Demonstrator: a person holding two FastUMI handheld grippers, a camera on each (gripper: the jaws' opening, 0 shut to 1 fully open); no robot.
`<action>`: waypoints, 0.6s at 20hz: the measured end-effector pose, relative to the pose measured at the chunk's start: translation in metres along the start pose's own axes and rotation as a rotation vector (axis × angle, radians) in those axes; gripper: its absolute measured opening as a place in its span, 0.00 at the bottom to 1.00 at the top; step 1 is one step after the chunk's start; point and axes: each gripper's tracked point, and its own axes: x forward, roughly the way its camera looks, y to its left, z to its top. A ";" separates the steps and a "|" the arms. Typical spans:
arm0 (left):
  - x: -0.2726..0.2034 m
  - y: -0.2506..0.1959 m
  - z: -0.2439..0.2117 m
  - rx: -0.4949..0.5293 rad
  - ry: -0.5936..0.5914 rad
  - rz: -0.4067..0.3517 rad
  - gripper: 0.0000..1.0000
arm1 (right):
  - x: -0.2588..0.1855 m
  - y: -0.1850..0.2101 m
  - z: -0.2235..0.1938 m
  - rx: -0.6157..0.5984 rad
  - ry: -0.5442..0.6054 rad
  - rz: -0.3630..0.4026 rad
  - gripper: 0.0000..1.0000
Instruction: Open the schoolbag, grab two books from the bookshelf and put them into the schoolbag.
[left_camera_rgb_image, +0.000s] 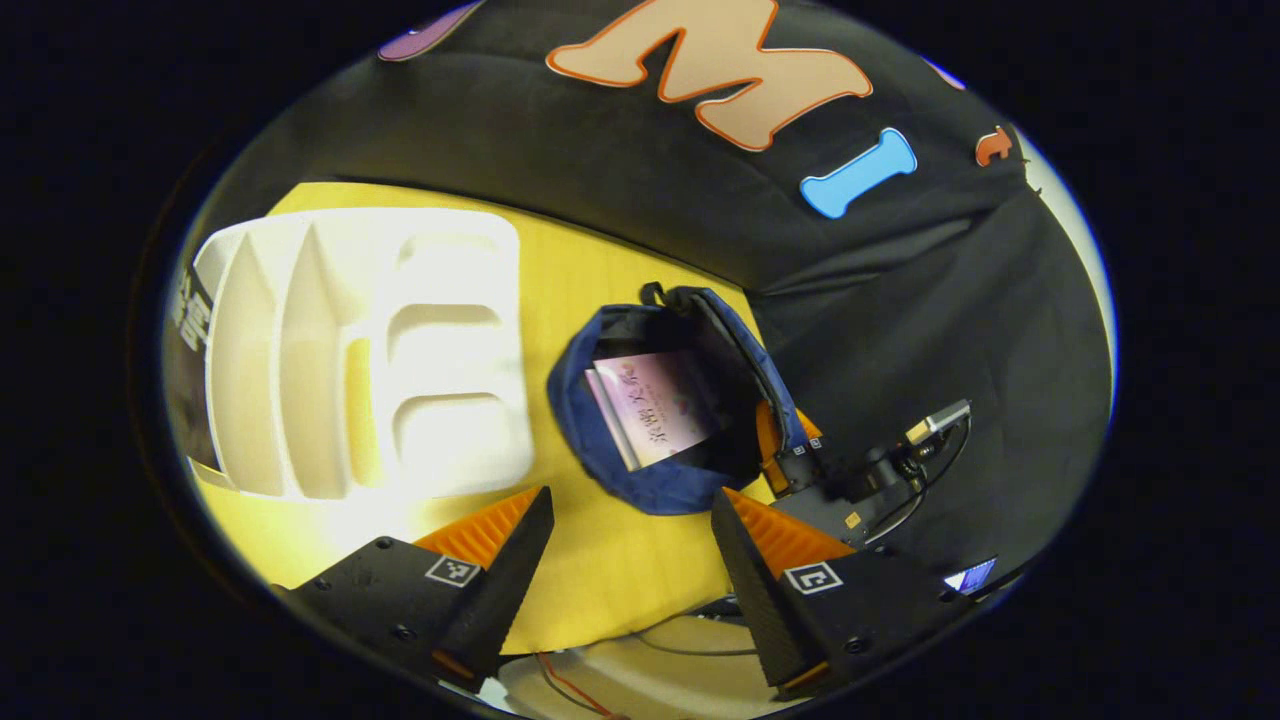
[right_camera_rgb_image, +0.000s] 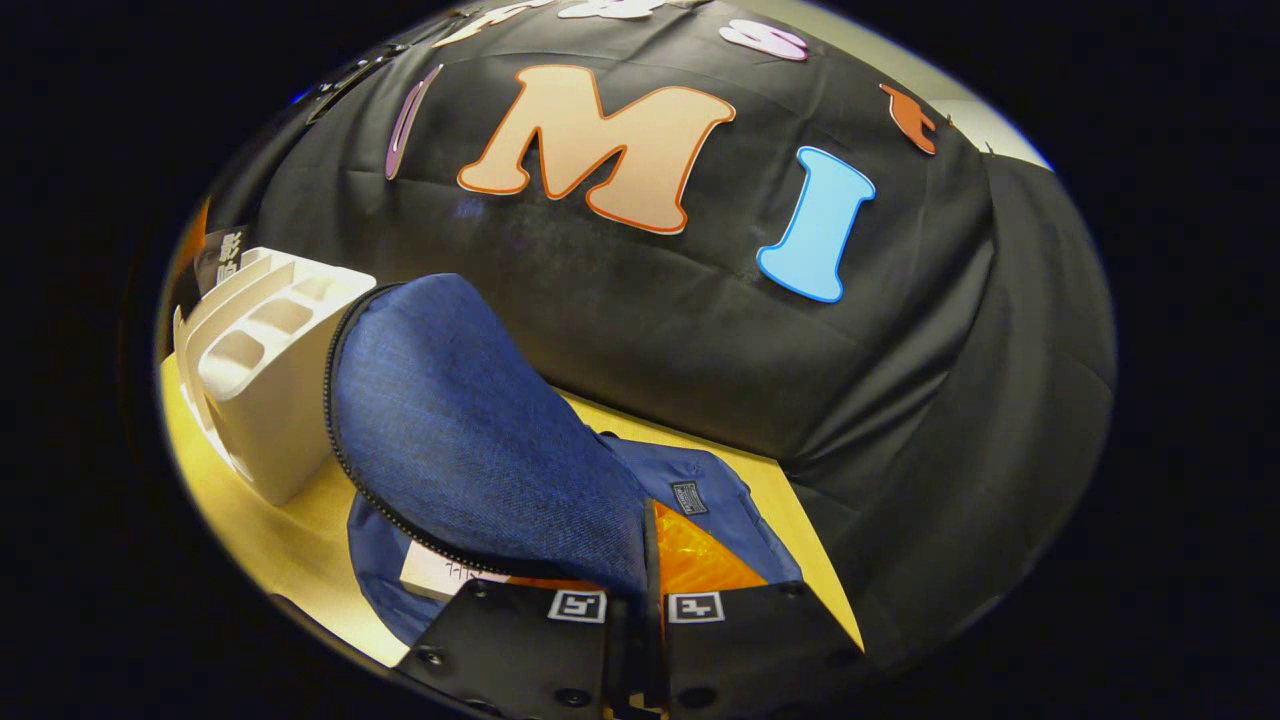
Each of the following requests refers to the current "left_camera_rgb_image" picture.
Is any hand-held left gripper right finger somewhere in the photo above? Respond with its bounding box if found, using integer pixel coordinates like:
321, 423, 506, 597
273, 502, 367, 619
710, 487, 976, 701

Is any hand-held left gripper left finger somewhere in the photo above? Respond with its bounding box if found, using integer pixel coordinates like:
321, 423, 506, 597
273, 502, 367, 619
272, 487, 557, 693

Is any pink purple cover book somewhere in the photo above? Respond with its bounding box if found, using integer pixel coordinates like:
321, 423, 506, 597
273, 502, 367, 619
592, 350, 723, 469

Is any blue schoolbag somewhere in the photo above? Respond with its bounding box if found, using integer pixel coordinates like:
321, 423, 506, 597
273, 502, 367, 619
546, 283, 811, 517

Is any pale pink cover book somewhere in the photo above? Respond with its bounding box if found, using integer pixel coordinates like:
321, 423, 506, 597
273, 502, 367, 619
583, 368, 641, 473

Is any white plastic bookshelf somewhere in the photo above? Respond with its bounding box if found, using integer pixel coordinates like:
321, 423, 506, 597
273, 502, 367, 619
190, 207, 536, 501

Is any black backdrop cloth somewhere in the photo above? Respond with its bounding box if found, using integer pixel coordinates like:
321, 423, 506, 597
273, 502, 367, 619
195, 0, 1116, 601

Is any small lit screen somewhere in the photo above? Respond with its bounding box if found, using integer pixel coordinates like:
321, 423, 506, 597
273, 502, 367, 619
945, 558, 999, 593

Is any black floor cable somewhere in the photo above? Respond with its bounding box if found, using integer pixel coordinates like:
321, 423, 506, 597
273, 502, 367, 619
635, 625, 763, 661

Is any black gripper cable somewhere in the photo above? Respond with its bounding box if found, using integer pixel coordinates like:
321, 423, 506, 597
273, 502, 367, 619
865, 415, 973, 549

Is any red floor cable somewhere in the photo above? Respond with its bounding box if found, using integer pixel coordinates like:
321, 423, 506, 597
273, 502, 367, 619
535, 652, 613, 719

